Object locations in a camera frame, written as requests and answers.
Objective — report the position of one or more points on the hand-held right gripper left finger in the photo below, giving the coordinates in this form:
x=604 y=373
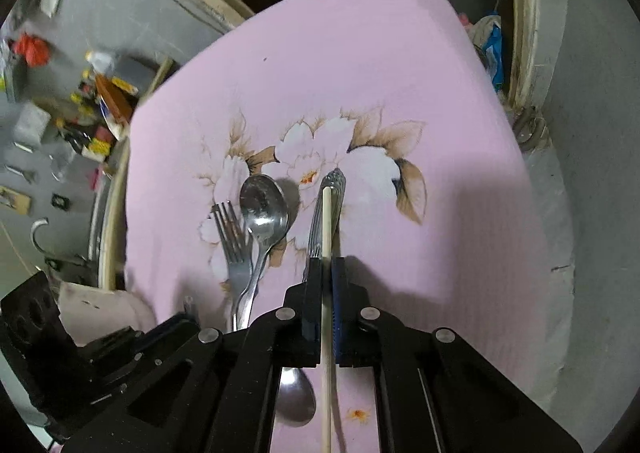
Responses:
x=314 y=293

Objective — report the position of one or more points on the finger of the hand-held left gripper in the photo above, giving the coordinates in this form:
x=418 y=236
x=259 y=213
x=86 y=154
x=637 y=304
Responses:
x=150 y=340

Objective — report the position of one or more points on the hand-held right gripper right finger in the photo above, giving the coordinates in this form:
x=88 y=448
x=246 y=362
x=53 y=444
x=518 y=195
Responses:
x=337 y=313

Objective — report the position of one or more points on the wooden chopstick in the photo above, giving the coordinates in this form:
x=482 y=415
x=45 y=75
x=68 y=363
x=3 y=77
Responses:
x=326 y=233

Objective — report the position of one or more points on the metal fork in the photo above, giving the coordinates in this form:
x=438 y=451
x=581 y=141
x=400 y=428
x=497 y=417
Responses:
x=232 y=248

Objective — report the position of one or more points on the metal spoon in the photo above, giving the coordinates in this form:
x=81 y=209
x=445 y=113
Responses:
x=297 y=398
x=263 y=210

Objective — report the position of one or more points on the metal faucet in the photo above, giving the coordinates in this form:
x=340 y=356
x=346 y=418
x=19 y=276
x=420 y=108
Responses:
x=34 y=235

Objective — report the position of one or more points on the beige kitchen counter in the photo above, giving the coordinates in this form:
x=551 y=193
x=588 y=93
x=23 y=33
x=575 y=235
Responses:
x=107 y=233

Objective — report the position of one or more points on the pink floral cloth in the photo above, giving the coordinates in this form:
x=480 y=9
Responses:
x=400 y=83

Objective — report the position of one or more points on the orange seasoning packet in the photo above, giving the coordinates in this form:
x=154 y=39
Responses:
x=115 y=98

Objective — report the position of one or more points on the red plastic bag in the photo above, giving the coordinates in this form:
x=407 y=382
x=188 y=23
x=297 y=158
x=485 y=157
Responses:
x=30 y=48

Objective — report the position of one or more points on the blue bag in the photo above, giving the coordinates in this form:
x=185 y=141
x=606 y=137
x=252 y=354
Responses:
x=495 y=53

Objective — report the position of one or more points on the white wall box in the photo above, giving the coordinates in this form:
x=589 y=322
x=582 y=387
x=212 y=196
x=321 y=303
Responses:
x=32 y=125

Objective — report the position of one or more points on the worn wooden door frame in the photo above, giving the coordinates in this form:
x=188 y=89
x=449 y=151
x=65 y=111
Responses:
x=525 y=33

